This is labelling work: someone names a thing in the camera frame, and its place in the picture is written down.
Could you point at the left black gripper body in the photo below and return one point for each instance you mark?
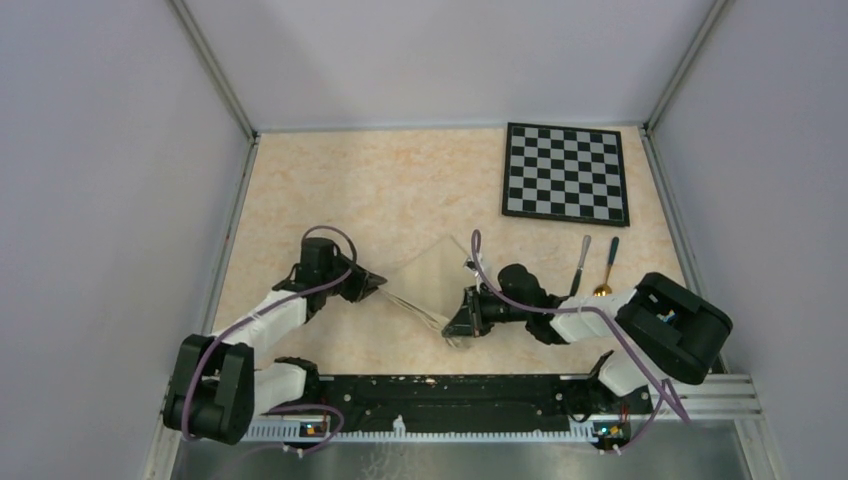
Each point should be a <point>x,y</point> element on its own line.
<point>351,287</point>

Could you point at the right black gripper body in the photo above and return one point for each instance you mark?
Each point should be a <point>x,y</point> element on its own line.
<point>491,311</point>

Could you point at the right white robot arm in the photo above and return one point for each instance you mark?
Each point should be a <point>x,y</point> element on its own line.
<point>664,330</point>

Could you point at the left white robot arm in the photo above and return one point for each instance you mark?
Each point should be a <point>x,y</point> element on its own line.
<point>216,390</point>

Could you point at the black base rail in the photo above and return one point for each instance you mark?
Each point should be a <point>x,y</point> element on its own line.
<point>442,404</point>

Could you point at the black white checkerboard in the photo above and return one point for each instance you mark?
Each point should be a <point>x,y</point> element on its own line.
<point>566,174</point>

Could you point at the silver knife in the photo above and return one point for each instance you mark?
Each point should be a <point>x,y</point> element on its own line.
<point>576,280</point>

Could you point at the gold spoon green handle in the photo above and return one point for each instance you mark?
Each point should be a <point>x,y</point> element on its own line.
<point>604,288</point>

